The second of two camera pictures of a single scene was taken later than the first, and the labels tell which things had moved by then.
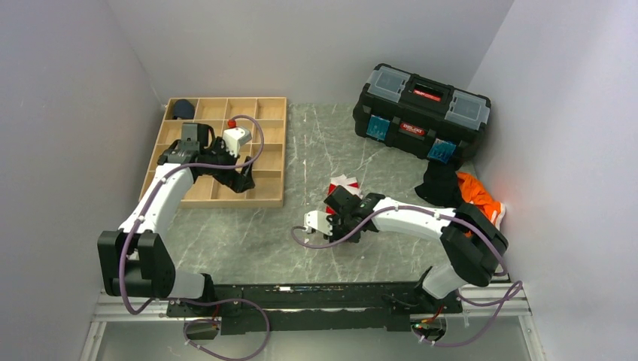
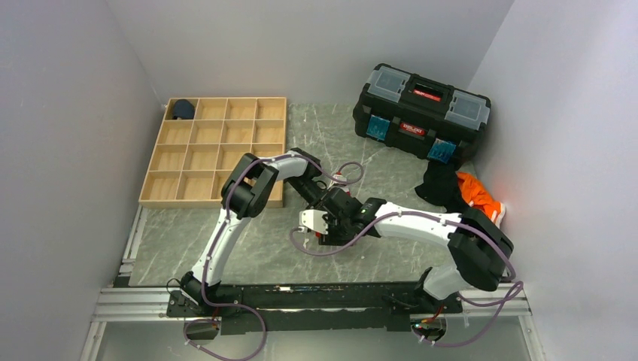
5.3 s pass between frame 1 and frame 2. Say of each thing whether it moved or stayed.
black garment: stayed
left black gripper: moved
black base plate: stayed
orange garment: stayed
